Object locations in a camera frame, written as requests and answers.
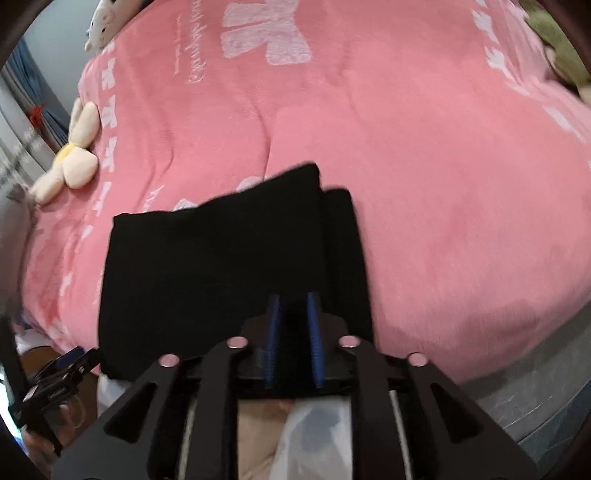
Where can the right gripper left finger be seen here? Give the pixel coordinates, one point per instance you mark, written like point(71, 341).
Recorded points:
point(199, 418)

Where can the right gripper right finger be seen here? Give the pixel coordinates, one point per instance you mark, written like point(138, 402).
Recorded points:
point(408, 419)

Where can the black pants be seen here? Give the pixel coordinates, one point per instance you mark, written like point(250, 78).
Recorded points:
point(180, 282)

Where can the person's left hand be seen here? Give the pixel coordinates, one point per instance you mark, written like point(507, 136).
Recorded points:
point(41, 450)

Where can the grey white patterned slipper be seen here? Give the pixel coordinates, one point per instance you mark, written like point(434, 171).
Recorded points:
point(316, 442)

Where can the grey plush pillow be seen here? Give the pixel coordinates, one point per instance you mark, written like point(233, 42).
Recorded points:
point(17, 217)

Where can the cream flower plush toy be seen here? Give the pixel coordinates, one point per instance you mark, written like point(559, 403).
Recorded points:
point(74, 165)

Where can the white sheer curtain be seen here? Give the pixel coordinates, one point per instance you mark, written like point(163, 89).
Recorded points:
point(25, 156)

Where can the blue curtain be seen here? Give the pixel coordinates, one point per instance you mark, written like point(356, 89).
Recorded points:
point(35, 98)

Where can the pink fleece blanket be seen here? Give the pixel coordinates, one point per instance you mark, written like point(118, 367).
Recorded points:
point(468, 164)

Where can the white plush toy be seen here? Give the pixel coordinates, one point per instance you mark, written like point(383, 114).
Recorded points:
point(109, 17)

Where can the green plush toy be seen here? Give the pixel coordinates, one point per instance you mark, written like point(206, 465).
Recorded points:
point(560, 52)

